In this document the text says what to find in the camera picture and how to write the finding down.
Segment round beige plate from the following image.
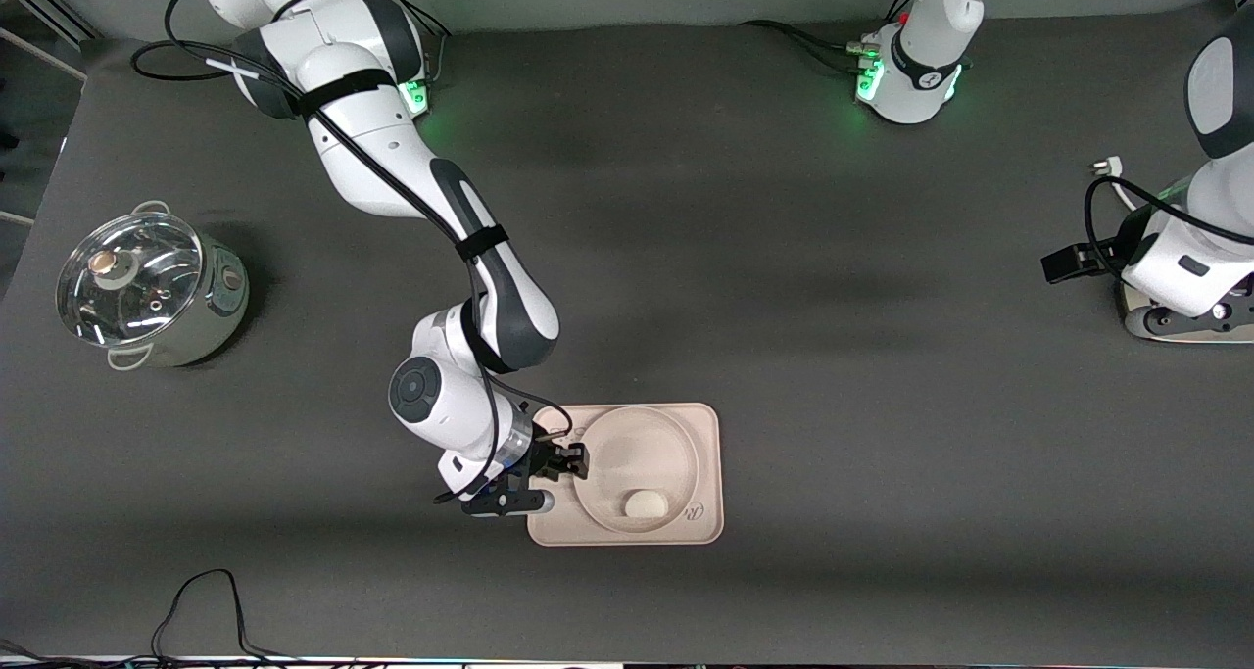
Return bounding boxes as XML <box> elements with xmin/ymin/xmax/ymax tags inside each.
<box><xmin>573</xmin><ymin>406</ymin><xmax>700</xmax><ymax>535</ymax></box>

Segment beige rectangular rabbit tray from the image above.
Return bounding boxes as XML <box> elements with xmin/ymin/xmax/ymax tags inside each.
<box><xmin>527</xmin><ymin>403</ymin><xmax>724</xmax><ymax>547</ymax></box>

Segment cream toaster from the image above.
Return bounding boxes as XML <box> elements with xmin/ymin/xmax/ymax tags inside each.
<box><xmin>1122</xmin><ymin>282</ymin><xmax>1254</xmax><ymax>345</ymax></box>

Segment steel cooking pot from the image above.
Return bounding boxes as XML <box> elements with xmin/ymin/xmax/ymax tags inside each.
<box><xmin>106</xmin><ymin>201</ymin><xmax>251</xmax><ymax>371</ymax></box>

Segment glass pot lid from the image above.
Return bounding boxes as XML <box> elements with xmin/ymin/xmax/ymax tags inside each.
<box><xmin>56</xmin><ymin>212</ymin><xmax>204</xmax><ymax>347</ymax></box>

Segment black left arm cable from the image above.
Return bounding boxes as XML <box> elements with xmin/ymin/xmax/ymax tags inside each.
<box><xmin>1083</xmin><ymin>176</ymin><xmax>1254</xmax><ymax>278</ymax></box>

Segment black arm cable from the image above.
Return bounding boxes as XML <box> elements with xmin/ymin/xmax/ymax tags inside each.
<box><xmin>1083</xmin><ymin>176</ymin><xmax>1254</xmax><ymax>278</ymax></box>
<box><xmin>132</xmin><ymin>0</ymin><xmax>574</xmax><ymax>505</ymax></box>

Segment white toaster power cable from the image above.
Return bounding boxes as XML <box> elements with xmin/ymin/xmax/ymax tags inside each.
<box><xmin>1090</xmin><ymin>157</ymin><xmax>1142</xmax><ymax>210</ymax></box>

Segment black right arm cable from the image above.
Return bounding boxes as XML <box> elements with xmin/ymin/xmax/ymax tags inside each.
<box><xmin>132</xmin><ymin>0</ymin><xmax>574</xmax><ymax>505</ymax></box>

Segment black loose floor cable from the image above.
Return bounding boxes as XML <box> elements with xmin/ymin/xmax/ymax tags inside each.
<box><xmin>150</xmin><ymin>569</ymin><xmax>295</xmax><ymax>666</ymax></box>

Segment black left base cables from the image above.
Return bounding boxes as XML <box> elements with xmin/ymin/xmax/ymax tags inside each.
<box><xmin>740</xmin><ymin>0</ymin><xmax>917</xmax><ymax>77</ymax></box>

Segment black base cables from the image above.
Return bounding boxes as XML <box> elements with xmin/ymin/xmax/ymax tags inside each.
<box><xmin>740</xmin><ymin>0</ymin><xmax>917</xmax><ymax>77</ymax></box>
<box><xmin>370</xmin><ymin>0</ymin><xmax>454</xmax><ymax>82</ymax></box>

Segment black right base cables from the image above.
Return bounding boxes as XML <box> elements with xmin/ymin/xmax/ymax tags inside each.
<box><xmin>370</xmin><ymin>0</ymin><xmax>454</xmax><ymax>82</ymax></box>

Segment dark metal frame rail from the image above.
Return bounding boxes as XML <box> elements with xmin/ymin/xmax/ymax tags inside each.
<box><xmin>0</xmin><ymin>0</ymin><xmax>99</xmax><ymax>45</ymax></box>

